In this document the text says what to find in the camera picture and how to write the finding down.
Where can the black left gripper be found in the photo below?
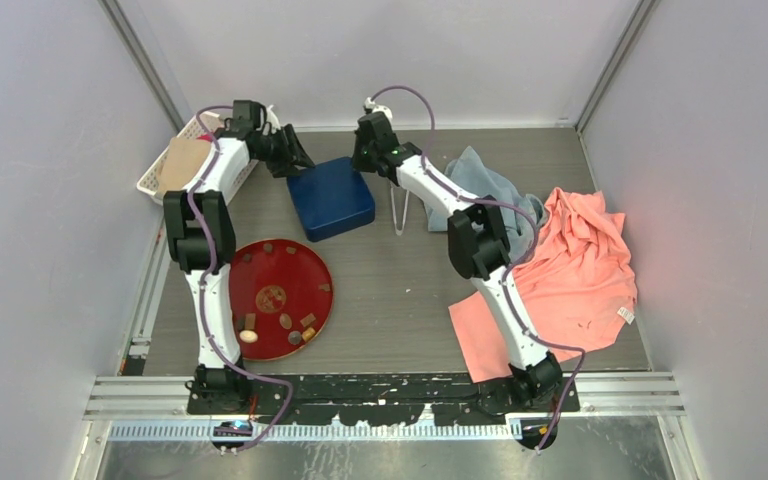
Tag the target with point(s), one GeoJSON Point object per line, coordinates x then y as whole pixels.
{"type": "Point", "coordinates": [293, 155]}

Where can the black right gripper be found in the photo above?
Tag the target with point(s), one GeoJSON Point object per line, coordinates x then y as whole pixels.
{"type": "Point", "coordinates": [356, 163]}

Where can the blue tin lid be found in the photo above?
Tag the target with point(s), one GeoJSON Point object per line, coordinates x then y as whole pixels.
{"type": "Point", "coordinates": [331, 199]}

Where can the metal tongs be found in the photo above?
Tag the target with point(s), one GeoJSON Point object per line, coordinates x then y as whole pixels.
{"type": "Point", "coordinates": [399, 203]}

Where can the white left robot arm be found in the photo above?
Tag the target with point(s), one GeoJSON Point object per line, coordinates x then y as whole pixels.
{"type": "Point", "coordinates": [202, 241]}

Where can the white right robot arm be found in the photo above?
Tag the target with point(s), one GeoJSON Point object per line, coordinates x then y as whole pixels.
{"type": "Point", "coordinates": [478, 246]}

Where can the caramel cube chocolate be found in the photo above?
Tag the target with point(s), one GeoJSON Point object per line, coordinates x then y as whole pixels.
{"type": "Point", "coordinates": [309, 334]}

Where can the white oval chocolate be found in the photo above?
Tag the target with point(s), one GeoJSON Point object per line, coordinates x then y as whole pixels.
{"type": "Point", "coordinates": [248, 336]}

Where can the beige cloth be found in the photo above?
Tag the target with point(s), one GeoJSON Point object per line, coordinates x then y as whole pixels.
{"type": "Point", "coordinates": [183, 160]}

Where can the red round tray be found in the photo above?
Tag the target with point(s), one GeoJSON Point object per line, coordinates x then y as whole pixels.
{"type": "Point", "coordinates": [279, 288]}

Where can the light blue denim cloth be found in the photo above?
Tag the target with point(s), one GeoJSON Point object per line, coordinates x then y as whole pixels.
{"type": "Point", "coordinates": [469, 172]}

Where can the pink cloth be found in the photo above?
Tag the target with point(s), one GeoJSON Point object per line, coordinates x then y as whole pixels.
{"type": "Point", "coordinates": [579, 289]}

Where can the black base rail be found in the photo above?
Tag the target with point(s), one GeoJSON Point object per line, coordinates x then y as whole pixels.
{"type": "Point", "coordinates": [377, 400]}

